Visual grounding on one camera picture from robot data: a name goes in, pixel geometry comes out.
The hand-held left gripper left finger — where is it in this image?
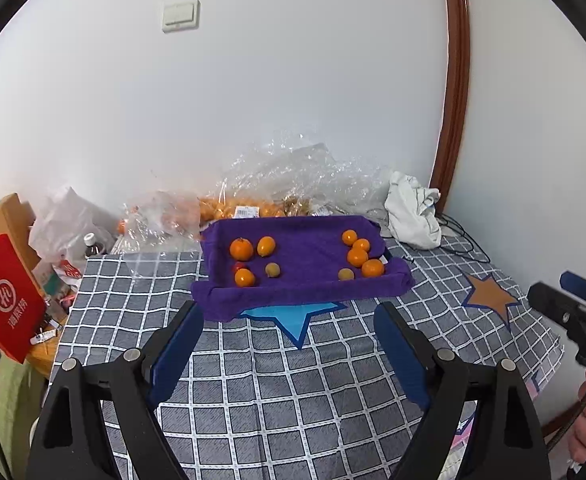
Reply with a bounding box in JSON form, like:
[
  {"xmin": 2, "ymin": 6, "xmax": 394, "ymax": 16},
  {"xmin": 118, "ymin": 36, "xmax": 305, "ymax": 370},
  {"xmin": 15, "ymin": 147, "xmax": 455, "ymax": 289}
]
[{"xmin": 25, "ymin": 299, "xmax": 205, "ymax": 480}]

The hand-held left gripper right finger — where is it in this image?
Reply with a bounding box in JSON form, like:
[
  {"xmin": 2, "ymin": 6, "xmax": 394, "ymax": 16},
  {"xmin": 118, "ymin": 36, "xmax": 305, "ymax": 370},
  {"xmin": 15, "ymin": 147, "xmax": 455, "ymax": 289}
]
[{"xmin": 374, "ymin": 302, "xmax": 552, "ymax": 480}]

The large orange with stem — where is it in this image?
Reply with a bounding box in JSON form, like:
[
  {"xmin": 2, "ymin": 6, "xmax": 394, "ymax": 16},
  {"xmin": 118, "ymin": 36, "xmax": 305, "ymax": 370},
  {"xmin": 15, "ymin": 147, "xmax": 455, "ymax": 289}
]
[{"xmin": 230, "ymin": 238, "xmax": 254, "ymax": 262}]

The purple towel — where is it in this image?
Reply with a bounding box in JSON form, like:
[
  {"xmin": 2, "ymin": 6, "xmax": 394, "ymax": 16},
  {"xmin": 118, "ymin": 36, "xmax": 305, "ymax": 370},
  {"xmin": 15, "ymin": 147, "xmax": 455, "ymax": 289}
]
[{"xmin": 190, "ymin": 215, "xmax": 414, "ymax": 322}]

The bunch of brown bagged fruits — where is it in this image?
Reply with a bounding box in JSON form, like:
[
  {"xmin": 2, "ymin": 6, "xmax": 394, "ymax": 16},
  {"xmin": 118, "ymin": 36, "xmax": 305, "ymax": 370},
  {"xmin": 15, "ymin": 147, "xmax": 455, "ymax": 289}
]
[{"xmin": 283, "ymin": 195, "xmax": 324, "ymax": 216}]

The grey checked blanket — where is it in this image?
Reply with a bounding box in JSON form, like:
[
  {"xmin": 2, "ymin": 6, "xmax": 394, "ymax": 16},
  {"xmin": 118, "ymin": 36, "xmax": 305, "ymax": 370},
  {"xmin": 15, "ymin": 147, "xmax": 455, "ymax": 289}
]
[{"xmin": 48, "ymin": 220, "xmax": 564, "ymax": 480}]

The wooden side table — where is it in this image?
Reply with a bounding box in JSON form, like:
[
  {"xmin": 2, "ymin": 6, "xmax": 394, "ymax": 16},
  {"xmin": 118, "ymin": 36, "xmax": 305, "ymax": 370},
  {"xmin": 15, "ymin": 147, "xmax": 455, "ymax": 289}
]
[{"xmin": 25, "ymin": 300, "xmax": 74, "ymax": 382}]

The red and white packet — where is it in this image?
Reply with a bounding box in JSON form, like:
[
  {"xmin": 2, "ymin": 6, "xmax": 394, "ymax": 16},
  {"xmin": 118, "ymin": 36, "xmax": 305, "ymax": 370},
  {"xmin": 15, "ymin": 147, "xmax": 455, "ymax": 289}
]
[{"xmin": 55, "ymin": 257, "xmax": 84, "ymax": 281}]

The clear crumpled plastic bag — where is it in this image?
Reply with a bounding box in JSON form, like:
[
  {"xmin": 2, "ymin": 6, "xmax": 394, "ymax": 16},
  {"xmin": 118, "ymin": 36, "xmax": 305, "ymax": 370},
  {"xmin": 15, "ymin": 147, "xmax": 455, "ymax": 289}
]
[{"xmin": 118, "ymin": 190, "xmax": 208, "ymax": 257}]

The white crumpled cloth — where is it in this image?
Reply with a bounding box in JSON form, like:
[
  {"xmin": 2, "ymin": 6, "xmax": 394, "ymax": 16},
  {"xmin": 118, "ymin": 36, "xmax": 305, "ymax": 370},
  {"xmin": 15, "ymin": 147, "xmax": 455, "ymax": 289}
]
[{"xmin": 384, "ymin": 171, "xmax": 442, "ymax": 250}]

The pile of small bagged oranges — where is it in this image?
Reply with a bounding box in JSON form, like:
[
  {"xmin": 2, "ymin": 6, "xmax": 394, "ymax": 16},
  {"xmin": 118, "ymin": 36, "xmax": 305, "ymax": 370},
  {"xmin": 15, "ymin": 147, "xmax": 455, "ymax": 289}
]
[{"xmin": 198, "ymin": 197, "xmax": 286, "ymax": 222}]

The white plastic bag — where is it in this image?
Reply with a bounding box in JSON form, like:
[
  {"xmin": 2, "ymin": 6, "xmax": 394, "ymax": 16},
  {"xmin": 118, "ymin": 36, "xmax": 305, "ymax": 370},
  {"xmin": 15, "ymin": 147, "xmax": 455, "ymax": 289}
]
[{"xmin": 28, "ymin": 186, "xmax": 118, "ymax": 261}]

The light green cloth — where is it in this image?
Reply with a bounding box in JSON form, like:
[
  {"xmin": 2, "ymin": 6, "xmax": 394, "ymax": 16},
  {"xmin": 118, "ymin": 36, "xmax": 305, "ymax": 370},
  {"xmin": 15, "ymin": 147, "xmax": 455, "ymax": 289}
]
[{"xmin": 0, "ymin": 320, "xmax": 48, "ymax": 480}]

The red paper bag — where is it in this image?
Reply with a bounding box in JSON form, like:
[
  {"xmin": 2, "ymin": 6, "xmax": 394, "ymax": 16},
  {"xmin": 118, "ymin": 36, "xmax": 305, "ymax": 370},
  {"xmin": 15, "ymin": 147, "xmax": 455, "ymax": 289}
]
[{"xmin": 0, "ymin": 232, "xmax": 48, "ymax": 365}]

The large clear plastic fruit bag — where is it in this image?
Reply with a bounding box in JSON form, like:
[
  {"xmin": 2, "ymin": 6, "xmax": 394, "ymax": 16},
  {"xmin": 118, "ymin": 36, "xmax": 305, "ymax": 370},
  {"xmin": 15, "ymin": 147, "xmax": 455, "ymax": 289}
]
[{"xmin": 200, "ymin": 132, "xmax": 394, "ymax": 233}]

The black cable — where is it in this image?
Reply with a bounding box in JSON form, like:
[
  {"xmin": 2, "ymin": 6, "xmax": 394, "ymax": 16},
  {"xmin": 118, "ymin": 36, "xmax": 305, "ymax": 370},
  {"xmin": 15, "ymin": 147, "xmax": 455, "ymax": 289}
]
[{"xmin": 438, "ymin": 212, "xmax": 488, "ymax": 261}]

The brown wooden door frame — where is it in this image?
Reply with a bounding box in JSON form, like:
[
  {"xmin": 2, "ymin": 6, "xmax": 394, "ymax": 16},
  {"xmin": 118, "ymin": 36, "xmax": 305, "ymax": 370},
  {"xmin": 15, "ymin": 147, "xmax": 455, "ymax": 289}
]
[{"xmin": 429, "ymin": 0, "xmax": 472, "ymax": 201}]

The white light switch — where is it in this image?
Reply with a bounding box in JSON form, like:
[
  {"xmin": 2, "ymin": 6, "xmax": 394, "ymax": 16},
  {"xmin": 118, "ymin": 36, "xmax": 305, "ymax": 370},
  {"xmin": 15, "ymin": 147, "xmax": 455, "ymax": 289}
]
[{"xmin": 162, "ymin": 0, "xmax": 201, "ymax": 33}]

